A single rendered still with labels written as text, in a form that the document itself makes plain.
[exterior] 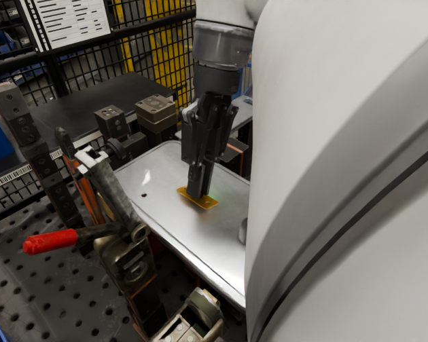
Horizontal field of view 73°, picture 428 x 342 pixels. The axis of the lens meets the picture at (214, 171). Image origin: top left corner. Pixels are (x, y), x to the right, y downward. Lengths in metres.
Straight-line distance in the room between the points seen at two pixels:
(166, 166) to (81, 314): 0.42
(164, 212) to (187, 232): 0.06
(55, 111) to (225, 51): 0.56
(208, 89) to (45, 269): 0.69
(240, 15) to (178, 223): 0.35
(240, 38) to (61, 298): 0.73
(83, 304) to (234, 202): 0.48
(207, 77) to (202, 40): 0.05
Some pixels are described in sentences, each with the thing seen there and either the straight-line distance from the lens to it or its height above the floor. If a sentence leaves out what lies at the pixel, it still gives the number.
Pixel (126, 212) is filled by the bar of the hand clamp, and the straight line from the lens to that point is 0.42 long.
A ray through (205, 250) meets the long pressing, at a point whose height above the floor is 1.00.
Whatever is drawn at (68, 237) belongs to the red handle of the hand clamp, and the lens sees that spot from 0.40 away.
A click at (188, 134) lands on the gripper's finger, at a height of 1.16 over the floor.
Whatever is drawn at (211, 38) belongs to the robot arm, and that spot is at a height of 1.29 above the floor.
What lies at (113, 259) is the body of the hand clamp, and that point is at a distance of 0.46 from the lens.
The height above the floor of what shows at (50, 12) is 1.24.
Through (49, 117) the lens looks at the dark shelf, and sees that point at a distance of 0.86.
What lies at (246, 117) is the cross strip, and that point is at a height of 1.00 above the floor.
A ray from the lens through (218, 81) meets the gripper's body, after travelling 0.45.
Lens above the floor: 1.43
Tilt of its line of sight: 43 degrees down
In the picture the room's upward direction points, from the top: straight up
